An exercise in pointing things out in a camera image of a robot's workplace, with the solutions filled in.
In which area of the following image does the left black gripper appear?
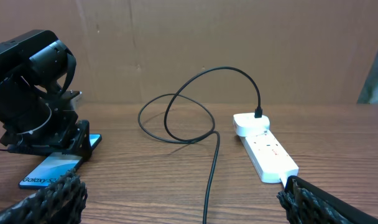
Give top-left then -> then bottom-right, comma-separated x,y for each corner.
0,90 -> 93,161

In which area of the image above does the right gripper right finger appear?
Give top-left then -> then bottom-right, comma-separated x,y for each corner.
277,175 -> 378,224

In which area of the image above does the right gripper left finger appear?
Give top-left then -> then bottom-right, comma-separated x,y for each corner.
0,168 -> 88,224

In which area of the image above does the blue Samsung Galaxy smartphone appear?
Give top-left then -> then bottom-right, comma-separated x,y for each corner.
18,133 -> 103,190

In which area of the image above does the black USB charging cable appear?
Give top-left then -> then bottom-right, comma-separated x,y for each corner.
137,65 -> 264,224

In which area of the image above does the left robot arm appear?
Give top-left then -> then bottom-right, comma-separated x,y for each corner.
0,30 -> 93,161

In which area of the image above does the white power strip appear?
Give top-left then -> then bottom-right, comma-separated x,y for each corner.
240,130 -> 299,186

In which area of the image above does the white wall charger adapter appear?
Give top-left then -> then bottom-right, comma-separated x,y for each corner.
233,113 -> 270,137

